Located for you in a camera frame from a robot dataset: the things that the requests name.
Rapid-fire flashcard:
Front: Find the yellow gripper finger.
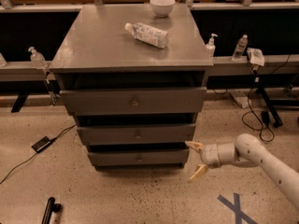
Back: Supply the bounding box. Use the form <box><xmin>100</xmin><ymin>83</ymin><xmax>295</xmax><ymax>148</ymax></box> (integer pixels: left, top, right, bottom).
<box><xmin>185</xmin><ymin>141</ymin><xmax>205</xmax><ymax>153</ymax></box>
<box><xmin>189</xmin><ymin>164</ymin><xmax>208</xmax><ymax>182</ymax></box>

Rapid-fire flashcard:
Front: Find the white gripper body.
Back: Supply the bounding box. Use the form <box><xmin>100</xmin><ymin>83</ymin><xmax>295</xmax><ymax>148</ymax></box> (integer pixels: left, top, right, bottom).
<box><xmin>200</xmin><ymin>144</ymin><xmax>221</xmax><ymax>168</ymax></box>

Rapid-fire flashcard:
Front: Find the grey bottom drawer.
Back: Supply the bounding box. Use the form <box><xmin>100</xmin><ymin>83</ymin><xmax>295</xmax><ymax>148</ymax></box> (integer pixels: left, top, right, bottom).
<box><xmin>88</xmin><ymin>149</ymin><xmax>189</xmax><ymax>166</ymax></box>

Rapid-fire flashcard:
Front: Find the grey drawer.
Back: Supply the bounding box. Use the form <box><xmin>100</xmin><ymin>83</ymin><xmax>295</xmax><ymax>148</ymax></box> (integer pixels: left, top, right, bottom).
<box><xmin>88</xmin><ymin>149</ymin><xmax>189</xmax><ymax>166</ymax></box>
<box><xmin>61</xmin><ymin>88</ymin><xmax>206</xmax><ymax>116</ymax></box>
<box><xmin>77</xmin><ymin>124</ymin><xmax>195</xmax><ymax>146</ymax></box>

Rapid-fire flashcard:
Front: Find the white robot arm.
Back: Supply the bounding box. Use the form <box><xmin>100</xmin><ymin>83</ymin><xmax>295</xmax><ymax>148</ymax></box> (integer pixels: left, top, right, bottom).
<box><xmin>185</xmin><ymin>133</ymin><xmax>299</xmax><ymax>209</ymax></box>

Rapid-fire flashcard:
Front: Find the grey middle drawer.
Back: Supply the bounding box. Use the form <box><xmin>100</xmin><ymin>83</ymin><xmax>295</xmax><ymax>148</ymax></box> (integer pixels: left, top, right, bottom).
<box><xmin>77</xmin><ymin>124</ymin><xmax>195</xmax><ymax>146</ymax></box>

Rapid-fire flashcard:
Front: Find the grey drawer cabinet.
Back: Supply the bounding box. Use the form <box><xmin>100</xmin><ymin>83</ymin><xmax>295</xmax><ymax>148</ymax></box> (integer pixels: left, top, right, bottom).
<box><xmin>49</xmin><ymin>3</ymin><xmax>215</xmax><ymax>173</ymax></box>

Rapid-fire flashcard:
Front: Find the grey top drawer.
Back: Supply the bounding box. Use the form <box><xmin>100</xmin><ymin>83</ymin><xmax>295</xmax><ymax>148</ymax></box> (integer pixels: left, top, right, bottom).
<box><xmin>61</xmin><ymin>88</ymin><xmax>206</xmax><ymax>116</ymax></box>

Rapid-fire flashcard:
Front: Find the flat paper on floor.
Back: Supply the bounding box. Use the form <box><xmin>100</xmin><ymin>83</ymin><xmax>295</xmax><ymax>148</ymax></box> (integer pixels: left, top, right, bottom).
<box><xmin>230</xmin><ymin>91</ymin><xmax>251</xmax><ymax>108</ymax></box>

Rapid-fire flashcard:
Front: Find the black stand leg right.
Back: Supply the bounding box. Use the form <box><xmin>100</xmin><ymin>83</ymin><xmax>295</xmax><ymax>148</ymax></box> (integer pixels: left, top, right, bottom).
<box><xmin>256</xmin><ymin>87</ymin><xmax>283</xmax><ymax>128</ymax></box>

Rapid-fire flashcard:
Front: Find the black stand leg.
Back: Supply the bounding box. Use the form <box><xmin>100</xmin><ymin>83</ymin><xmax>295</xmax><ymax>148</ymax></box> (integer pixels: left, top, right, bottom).
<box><xmin>256</xmin><ymin>87</ymin><xmax>283</xmax><ymax>128</ymax></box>
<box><xmin>11</xmin><ymin>93</ymin><xmax>28</xmax><ymax>113</ymax></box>

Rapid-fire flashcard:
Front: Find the white pump dispenser bottle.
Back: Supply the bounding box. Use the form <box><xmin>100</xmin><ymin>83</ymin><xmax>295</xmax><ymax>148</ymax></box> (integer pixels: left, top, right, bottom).
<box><xmin>206</xmin><ymin>34</ymin><xmax>217</xmax><ymax>58</ymax></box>

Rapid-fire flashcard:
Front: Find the standing clear water bottle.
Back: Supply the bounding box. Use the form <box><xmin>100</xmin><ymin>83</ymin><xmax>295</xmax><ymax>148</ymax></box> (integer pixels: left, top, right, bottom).
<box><xmin>232</xmin><ymin>35</ymin><xmax>248</xmax><ymax>61</ymax></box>

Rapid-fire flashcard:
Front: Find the white crumpled packet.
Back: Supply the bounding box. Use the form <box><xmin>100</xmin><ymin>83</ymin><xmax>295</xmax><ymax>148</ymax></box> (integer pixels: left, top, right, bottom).
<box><xmin>247</xmin><ymin>48</ymin><xmax>264</xmax><ymax>66</ymax></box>

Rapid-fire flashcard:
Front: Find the lying plastic water bottle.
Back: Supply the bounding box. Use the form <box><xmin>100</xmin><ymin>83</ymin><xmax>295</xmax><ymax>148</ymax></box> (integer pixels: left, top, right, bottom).
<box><xmin>125</xmin><ymin>22</ymin><xmax>168</xmax><ymax>49</ymax></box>

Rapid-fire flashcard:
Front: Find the white ceramic bowl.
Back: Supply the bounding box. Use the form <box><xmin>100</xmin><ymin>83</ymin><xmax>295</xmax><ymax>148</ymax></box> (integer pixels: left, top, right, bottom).
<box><xmin>149</xmin><ymin>0</ymin><xmax>176</xmax><ymax>17</ymax></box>

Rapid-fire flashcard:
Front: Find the black power adapter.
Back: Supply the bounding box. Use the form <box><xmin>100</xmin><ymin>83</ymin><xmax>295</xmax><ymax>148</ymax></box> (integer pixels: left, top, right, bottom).
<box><xmin>32</xmin><ymin>136</ymin><xmax>51</xmax><ymax>153</ymax></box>

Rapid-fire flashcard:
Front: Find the clear pump bottle left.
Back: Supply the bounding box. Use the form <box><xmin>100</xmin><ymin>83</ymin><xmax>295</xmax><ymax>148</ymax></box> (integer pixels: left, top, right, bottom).
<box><xmin>28</xmin><ymin>47</ymin><xmax>48</xmax><ymax>69</ymax></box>

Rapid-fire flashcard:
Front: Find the black stand leg left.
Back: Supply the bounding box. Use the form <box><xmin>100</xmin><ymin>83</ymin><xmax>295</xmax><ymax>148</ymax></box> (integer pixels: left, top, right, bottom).
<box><xmin>11</xmin><ymin>93</ymin><xmax>28</xmax><ymax>113</ymax></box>

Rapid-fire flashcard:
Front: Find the black cable loop right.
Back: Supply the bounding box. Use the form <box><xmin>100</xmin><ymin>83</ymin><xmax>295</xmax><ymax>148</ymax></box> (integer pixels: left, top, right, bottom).
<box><xmin>241</xmin><ymin>53</ymin><xmax>292</xmax><ymax>144</ymax></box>

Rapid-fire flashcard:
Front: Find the black adapter cable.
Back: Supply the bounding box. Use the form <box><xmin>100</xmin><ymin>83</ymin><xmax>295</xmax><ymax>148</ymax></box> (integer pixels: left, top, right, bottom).
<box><xmin>0</xmin><ymin>123</ymin><xmax>78</xmax><ymax>186</ymax></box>

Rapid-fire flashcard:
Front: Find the black handle object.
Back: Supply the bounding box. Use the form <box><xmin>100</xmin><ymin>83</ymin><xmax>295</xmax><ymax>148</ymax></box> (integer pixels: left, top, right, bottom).
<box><xmin>41</xmin><ymin>197</ymin><xmax>63</xmax><ymax>224</ymax></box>

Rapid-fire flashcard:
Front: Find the grey bench rail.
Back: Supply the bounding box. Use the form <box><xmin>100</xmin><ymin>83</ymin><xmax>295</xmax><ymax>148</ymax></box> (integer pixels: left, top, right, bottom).
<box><xmin>0</xmin><ymin>54</ymin><xmax>299</xmax><ymax>82</ymax></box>

